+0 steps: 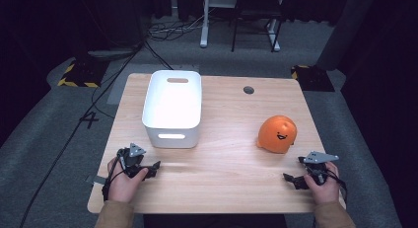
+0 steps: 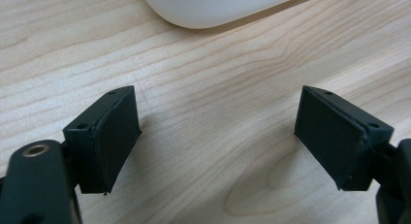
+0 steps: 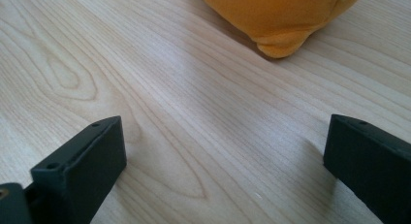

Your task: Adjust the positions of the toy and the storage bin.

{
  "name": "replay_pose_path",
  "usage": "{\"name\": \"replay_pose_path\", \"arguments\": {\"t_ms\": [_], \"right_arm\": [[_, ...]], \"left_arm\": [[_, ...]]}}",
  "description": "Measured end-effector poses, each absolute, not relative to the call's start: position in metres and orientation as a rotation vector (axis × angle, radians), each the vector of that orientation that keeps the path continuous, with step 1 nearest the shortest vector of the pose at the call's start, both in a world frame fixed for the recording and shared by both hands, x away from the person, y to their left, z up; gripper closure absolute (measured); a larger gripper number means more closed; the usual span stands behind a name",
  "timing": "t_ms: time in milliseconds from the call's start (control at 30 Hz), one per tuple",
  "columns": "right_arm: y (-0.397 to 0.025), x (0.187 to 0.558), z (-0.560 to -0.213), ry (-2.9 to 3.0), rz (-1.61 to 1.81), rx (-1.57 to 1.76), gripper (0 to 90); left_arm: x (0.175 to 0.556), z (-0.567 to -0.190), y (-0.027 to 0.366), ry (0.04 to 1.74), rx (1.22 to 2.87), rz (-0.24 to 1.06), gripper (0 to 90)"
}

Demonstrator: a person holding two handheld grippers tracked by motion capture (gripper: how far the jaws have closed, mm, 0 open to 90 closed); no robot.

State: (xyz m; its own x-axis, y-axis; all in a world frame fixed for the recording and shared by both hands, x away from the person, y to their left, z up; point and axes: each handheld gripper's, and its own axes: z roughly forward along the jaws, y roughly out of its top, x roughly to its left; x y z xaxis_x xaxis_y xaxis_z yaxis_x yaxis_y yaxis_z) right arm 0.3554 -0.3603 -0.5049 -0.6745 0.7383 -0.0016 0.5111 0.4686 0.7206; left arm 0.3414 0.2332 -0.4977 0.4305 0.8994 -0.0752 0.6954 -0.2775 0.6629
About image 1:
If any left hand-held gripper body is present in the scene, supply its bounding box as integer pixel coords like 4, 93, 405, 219
116, 142, 147, 180

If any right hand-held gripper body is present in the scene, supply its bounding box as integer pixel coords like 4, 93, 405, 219
302, 150, 340, 187

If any orange smiling plush toy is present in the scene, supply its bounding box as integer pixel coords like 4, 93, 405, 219
256, 114, 299, 155

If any white plastic bin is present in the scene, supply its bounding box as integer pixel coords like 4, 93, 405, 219
141, 69, 202, 149

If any person's right hand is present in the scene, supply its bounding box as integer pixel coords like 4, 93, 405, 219
303, 161, 341, 206

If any person's left hand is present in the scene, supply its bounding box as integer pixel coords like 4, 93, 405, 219
106, 157, 150, 203

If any grey tape strip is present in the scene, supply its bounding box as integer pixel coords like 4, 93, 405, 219
86, 175, 108, 187

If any black yellow striped base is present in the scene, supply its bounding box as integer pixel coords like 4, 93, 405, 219
57, 57, 110, 89
290, 64, 335, 93

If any white desk leg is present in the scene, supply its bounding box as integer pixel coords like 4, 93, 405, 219
266, 18, 282, 52
199, 0, 212, 48

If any grey curtain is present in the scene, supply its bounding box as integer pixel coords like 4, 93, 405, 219
315, 0, 378, 71

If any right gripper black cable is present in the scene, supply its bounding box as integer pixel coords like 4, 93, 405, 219
324, 170, 349, 202

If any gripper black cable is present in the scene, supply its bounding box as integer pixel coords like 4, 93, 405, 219
102, 148, 127, 202
324, 170, 349, 202

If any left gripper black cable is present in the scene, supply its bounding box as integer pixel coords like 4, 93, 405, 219
102, 148, 127, 202

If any long black floor cable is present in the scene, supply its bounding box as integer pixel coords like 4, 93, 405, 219
19, 39, 146, 228

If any short black floor cable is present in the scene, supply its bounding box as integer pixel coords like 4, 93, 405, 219
143, 39, 174, 71

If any bundle of floor cables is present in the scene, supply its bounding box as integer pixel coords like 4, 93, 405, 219
146, 9, 215, 42

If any black metal chair frame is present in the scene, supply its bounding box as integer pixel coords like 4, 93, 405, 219
230, 0, 284, 53

